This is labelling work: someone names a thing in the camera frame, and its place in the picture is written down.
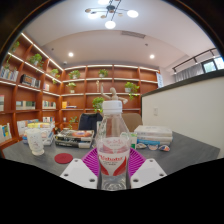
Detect dark jacket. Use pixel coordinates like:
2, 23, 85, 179
78, 112, 104, 133

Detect flat round red coaster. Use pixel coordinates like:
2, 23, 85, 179
54, 152, 74, 165

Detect ceiling air vent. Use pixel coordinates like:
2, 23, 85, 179
120, 30, 147, 39

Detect wooden wall shelf unit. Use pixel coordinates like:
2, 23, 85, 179
0, 31, 160, 158

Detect branched ceiling lamp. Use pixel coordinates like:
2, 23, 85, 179
84, 0, 140, 30

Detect large white book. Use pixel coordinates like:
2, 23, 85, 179
133, 124, 173, 138

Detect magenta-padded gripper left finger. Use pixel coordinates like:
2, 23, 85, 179
59, 147, 101, 191

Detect white printed mug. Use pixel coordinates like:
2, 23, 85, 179
25, 128, 45, 157

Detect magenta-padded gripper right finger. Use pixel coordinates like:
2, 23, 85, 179
127, 147, 168, 190

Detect grey window curtain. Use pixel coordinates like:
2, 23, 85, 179
174, 63, 205, 83

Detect black track light rail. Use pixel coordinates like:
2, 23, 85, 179
172, 47, 218, 73

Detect dark book with orange cover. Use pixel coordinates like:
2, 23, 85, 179
56, 129, 95, 141

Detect yellow book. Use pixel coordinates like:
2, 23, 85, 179
27, 122, 51, 130

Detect thick black book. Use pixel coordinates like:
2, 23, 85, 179
54, 138, 94, 149

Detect tan upholstered chair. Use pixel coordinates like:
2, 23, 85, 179
121, 112, 144, 133

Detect stack of colourful books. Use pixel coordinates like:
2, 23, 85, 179
21, 121, 56, 147

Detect clear plastic water bottle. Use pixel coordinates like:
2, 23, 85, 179
95, 99, 132, 192

